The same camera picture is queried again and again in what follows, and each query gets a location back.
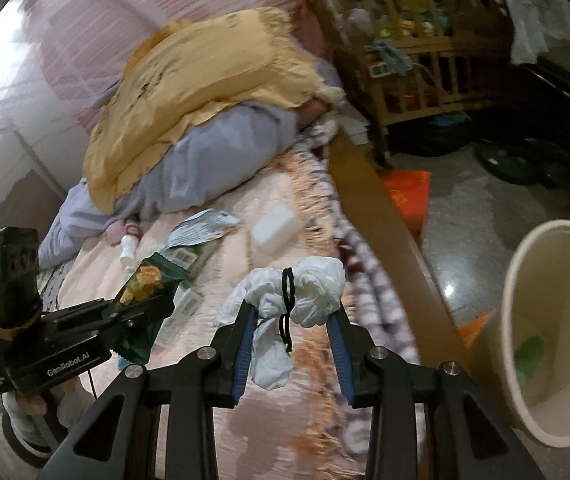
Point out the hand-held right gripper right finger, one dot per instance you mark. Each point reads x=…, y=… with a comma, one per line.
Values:
x=340, y=355

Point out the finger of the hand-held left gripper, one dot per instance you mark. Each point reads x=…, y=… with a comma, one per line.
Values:
x=117, y=308
x=150, y=316

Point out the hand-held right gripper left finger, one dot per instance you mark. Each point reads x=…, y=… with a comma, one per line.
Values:
x=245, y=345

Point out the green snack packet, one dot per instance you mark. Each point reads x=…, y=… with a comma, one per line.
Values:
x=157, y=270

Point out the cream trash bin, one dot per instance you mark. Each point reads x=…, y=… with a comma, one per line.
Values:
x=555, y=260

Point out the person's left forearm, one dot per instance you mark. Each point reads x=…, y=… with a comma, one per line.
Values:
x=20, y=435

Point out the person's left hand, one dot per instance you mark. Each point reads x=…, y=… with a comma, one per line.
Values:
x=31, y=404

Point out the small white bottle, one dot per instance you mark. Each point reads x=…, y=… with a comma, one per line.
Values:
x=127, y=250

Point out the plaid fringed blanket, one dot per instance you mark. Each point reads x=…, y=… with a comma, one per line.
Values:
x=380, y=300

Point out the silver snack wrapper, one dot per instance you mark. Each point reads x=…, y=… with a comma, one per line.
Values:
x=205, y=222

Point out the white rectangular box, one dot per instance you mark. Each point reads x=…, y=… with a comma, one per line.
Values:
x=275, y=227

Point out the orange paper piece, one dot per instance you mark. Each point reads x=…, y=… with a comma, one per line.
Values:
x=475, y=332

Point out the lavender blanket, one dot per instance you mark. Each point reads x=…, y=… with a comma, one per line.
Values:
x=215, y=155

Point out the red orange bag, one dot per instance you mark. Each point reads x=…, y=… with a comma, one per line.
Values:
x=410, y=195

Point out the white cardboard box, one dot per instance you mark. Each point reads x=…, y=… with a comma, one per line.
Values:
x=357, y=132

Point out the dark blue bag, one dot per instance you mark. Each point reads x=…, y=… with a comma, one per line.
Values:
x=440, y=135

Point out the yellow frilled pillow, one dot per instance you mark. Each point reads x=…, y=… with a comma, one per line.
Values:
x=190, y=75

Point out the black fan base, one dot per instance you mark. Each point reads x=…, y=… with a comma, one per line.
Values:
x=515, y=165

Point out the pink mosquito net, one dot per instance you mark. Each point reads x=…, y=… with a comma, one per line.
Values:
x=115, y=10

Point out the teal cloth strip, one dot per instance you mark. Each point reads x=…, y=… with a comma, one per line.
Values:
x=390, y=57

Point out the wooden crib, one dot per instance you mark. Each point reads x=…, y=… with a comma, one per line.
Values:
x=340, y=30

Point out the white cloth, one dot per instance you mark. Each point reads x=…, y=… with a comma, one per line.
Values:
x=540, y=15

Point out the wooden bed frame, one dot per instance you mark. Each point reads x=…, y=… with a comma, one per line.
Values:
x=365, y=195

